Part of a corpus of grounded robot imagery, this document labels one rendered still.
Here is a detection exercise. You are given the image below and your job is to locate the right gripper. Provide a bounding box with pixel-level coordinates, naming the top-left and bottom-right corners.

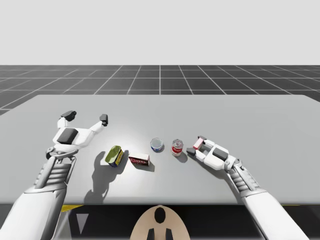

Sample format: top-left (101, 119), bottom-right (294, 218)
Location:
top-left (186, 135), bottom-right (237, 172)

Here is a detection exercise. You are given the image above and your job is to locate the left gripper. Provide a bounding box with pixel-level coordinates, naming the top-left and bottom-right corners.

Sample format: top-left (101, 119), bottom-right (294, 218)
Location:
top-left (53, 109), bottom-right (109, 149)

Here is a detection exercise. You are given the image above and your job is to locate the red and white carton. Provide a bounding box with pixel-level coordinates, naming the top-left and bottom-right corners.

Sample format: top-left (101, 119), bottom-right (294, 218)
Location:
top-left (192, 137), bottom-right (205, 151)

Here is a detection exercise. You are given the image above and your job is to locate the red and white can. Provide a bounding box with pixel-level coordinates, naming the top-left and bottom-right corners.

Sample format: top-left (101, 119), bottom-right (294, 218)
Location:
top-left (171, 138), bottom-right (184, 157)

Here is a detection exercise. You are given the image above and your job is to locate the blue flat can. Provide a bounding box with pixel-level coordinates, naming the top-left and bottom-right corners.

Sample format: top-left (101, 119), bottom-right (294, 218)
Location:
top-left (150, 137), bottom-right (165, 153)

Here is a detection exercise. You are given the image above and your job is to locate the green and blue rectangular can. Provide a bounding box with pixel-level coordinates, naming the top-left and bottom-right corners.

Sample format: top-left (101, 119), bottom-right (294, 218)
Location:
top-left (104, 145), bottom-right (125, 169)

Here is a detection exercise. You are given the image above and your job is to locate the tan robot part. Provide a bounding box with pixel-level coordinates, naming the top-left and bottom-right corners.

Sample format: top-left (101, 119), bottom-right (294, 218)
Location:
top-left (129, 204), bottom-right (191, 240)

